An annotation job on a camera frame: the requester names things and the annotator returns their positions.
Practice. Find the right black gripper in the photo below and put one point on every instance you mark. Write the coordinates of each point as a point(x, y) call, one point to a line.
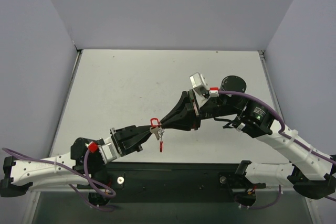
point(193, 109)

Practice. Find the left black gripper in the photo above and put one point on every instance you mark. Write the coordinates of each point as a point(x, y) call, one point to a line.
point(117, 141)

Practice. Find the red key tag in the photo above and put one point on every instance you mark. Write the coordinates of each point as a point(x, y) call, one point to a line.
point(154, 123)

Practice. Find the red handled keyring holder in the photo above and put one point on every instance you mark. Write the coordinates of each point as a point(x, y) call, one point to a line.
point(160, 140)

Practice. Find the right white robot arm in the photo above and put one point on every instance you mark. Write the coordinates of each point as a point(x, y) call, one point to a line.
point(309, 172)

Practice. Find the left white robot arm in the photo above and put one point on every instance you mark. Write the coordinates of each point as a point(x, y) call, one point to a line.
point(85, 163)

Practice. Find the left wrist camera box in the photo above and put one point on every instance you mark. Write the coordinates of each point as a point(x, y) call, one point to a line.
point(108, 153)

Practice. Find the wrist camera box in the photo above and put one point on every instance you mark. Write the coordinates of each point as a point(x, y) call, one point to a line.
point(108, 153)
point(199, 84)

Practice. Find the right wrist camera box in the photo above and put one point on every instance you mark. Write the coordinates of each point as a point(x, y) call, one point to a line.
point(199, 84)

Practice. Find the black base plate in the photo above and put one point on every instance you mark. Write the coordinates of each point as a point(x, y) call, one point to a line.
point(172, 182)

